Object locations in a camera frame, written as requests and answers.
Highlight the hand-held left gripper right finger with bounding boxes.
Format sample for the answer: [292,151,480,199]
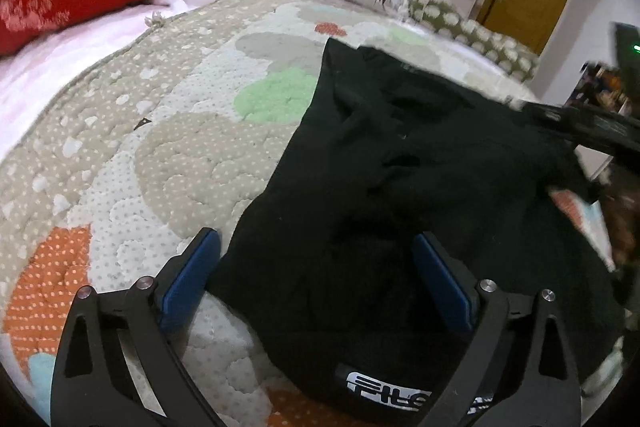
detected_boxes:
[412,231,582,427]

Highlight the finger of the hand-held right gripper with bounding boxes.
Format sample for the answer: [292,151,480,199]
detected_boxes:
[520,99,640,155]

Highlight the black pants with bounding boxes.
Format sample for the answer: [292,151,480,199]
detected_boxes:
[207,38,626,425]

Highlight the white bed sheet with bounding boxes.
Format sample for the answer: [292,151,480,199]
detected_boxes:
[0,0,241,158]

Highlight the green white patterned pillow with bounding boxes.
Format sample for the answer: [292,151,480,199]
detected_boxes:
[410,0,541,80]

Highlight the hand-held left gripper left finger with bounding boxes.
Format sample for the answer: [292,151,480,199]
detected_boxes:
[50,227,236,427]

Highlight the heart-patterned quilt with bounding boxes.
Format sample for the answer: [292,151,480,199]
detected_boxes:
[0,0,626,427]

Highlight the cluttered dark rack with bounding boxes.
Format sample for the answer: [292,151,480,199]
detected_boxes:
[580,62,640,110]

